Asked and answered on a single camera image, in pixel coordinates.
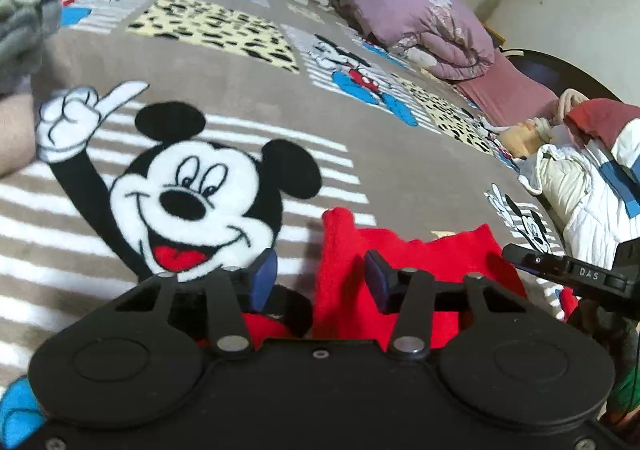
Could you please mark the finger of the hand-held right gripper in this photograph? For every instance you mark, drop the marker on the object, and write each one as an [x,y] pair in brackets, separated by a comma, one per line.
[530,260]

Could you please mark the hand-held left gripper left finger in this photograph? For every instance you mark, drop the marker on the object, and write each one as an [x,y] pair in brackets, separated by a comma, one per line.
[262,280]

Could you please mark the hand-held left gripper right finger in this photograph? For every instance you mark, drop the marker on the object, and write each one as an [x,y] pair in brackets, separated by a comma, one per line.
[377,280]

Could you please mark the red sweater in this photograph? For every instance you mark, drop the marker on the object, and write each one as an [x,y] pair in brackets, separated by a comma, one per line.
[350,255]

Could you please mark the stack of folded clothes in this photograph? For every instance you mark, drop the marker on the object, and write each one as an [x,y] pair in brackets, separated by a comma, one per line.
[25,19]

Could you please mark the white quilted comforter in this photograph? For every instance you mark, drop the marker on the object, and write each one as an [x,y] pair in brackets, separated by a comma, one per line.
[575,190]

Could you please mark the green cloth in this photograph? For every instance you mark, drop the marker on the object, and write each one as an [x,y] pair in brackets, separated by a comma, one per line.
[627,390]

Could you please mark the peach plush doll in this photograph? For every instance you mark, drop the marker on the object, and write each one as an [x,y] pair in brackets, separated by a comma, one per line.
[520,139]

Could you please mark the red white blue quilt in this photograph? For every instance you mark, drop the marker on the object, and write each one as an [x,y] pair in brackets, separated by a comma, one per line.
[600,117]

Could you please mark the pink pillow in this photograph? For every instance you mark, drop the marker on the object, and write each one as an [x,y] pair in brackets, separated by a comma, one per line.
[515,89]

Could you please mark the dark wooden headboard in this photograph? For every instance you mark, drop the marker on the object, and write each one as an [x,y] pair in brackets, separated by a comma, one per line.
[560,69]

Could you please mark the purple floral quilt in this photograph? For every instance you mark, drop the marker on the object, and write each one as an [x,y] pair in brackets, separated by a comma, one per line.
[400,14]

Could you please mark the cartoon mouse printed blanket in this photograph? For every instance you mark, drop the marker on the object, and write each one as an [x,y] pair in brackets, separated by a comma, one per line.
[90,59]

